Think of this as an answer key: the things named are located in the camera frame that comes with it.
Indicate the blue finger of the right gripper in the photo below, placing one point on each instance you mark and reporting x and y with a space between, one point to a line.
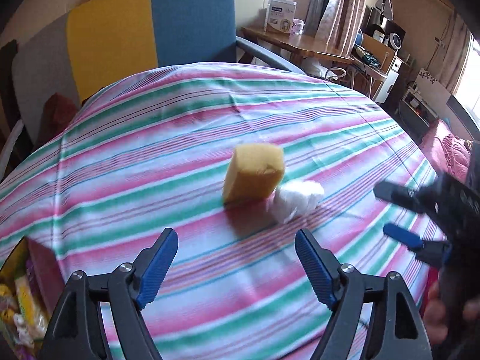
405 237

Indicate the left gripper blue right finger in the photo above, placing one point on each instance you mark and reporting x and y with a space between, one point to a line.
320 266

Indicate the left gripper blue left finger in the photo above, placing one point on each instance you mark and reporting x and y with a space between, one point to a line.
151 267

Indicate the green yellow snack bag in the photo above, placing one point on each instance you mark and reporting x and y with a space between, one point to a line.
31 308

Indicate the gold storage box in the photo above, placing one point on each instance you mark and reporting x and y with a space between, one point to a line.
31 284

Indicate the right hand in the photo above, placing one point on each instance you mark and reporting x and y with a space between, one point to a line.
434 317

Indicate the white plastic bag ball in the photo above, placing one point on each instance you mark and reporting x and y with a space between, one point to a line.
294 199

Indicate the yellow sponge far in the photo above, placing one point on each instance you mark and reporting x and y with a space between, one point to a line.
254 171

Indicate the striped bed sheet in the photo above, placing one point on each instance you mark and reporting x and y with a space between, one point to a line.
151 152

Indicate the wooden shelf unit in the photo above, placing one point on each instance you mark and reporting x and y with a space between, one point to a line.
383 38

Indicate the wooden desk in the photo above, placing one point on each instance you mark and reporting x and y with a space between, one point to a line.
299 46

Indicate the curtain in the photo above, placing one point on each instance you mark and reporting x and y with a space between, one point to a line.
335 22

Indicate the white product box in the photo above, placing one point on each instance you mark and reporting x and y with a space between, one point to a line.
280 15

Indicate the multicolour headboard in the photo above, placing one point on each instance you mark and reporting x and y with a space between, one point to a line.
103 41

